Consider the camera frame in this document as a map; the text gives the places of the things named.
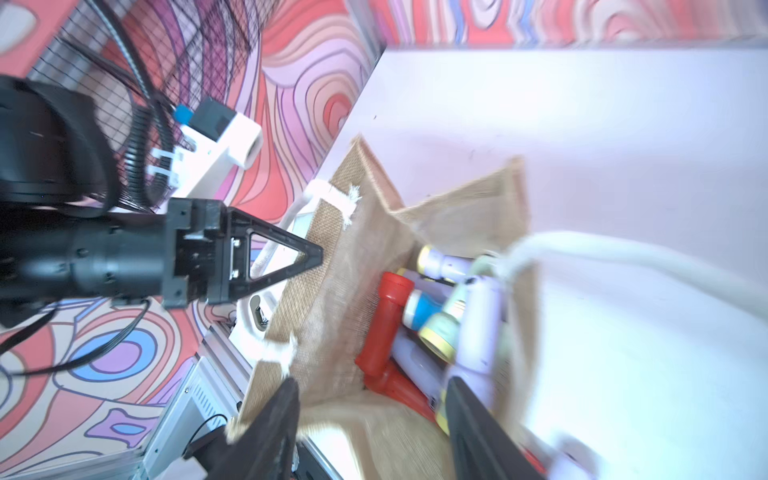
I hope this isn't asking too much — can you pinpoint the brown burlap tote bag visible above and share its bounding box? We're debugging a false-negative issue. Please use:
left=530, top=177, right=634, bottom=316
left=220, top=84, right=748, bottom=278
left=224, top=134, right=768, bottom=480

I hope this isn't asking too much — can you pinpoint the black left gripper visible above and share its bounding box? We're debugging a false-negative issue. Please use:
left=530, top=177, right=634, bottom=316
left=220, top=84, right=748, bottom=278
left=161, top=198, right=324, bottom=309

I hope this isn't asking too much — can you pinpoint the black wire basket left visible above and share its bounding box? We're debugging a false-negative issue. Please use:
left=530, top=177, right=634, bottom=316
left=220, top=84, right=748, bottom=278
left=26, top=0, right=283, bottom=211

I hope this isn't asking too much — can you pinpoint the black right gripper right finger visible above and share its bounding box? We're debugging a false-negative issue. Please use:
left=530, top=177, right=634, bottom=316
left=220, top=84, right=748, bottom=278
left=446, top=377, right=543, bottom=480

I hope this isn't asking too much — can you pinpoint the purple flashlight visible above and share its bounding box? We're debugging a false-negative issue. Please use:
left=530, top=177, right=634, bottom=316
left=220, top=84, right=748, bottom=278
left=416, top=245, right=473, bottom=284
left=435, top=276, right=504, bottom=434
left=391, top=328, right=443, bottom=410

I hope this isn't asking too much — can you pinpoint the red flashlight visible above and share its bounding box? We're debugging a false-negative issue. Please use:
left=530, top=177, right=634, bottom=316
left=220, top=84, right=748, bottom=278
left=363, top=360, right=435, bottom=423
left=355, top=272, right=414, bottom=377

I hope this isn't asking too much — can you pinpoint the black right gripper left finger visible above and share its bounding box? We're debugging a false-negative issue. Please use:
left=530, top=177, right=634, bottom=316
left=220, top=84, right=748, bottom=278
left=206, top=377, right=300, bottom=480

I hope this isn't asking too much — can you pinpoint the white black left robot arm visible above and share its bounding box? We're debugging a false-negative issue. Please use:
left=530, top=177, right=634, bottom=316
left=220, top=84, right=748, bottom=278
left=1, top=1, right=323, bottom=329

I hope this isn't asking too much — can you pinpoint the green flashlight row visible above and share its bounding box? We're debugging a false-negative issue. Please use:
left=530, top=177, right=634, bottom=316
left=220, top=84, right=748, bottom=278
left=418, top=283, right=467, bottom=363

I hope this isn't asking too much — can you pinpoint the blue flashlight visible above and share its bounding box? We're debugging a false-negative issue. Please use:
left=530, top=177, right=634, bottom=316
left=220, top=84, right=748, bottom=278
left=402, top=289, right=442, bottom=331

